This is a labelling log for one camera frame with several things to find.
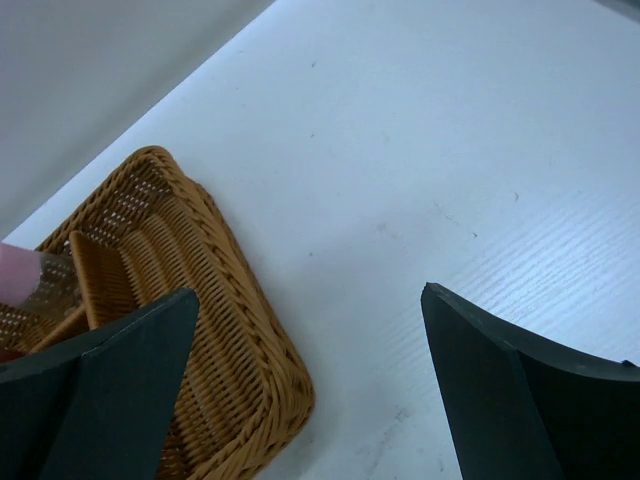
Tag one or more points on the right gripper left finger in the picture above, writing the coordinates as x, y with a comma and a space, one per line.
98, 405

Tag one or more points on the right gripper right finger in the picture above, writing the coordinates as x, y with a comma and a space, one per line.
521, 406

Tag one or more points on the pink-cap clear spice bottle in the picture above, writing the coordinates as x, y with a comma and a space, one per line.
39, 283

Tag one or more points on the brown wicker divided basket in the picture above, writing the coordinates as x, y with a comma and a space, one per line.
146, 231

